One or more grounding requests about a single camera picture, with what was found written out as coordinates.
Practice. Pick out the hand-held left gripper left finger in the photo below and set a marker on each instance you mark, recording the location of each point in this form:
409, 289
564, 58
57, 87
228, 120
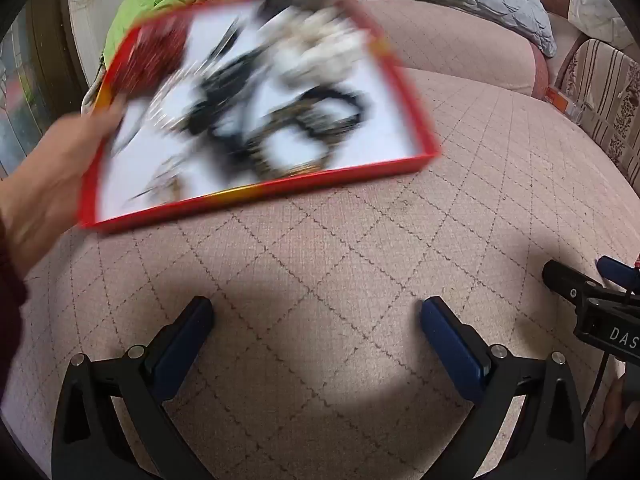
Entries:
182, 340

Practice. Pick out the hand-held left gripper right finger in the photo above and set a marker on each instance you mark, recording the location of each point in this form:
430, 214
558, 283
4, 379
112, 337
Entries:
452, 342

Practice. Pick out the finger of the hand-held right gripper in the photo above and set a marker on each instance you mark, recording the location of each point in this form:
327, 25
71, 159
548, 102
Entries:
619, 271
562, 279

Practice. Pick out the leopard print scrunchie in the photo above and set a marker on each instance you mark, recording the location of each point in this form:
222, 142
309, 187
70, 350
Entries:
287, 147

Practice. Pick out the red tray with white base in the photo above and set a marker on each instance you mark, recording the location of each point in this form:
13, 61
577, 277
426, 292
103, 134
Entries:
385, 120

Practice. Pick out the another person's forearm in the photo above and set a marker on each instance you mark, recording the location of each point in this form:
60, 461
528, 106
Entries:
7, 305

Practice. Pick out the person's right hand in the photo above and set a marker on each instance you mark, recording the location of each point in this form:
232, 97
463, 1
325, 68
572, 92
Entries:
612, 425

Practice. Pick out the striped cushion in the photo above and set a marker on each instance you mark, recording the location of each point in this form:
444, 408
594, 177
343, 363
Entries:
607, 95

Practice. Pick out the small orange bottle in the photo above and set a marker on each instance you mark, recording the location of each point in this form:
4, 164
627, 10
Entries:
561, 102

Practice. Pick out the grey black organza scrunchie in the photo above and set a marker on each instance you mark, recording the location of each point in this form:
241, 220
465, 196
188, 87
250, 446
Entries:
222, 90

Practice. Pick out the pink bolster cushion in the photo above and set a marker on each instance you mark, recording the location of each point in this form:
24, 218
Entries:
450, 45

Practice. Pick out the person in white sleeve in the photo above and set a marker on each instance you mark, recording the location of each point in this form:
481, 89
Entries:
595, 10

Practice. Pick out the beige cloth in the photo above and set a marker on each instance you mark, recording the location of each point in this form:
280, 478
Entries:
94, 85

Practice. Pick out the wooden door with leaded glass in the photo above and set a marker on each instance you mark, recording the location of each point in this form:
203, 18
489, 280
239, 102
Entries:
35, 85

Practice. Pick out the red polka dot scrunchie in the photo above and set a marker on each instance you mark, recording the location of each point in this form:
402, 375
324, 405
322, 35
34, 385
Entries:
160, 45

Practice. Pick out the white cherry print scrunchie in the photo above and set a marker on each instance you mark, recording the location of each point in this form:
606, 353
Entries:
325, 37

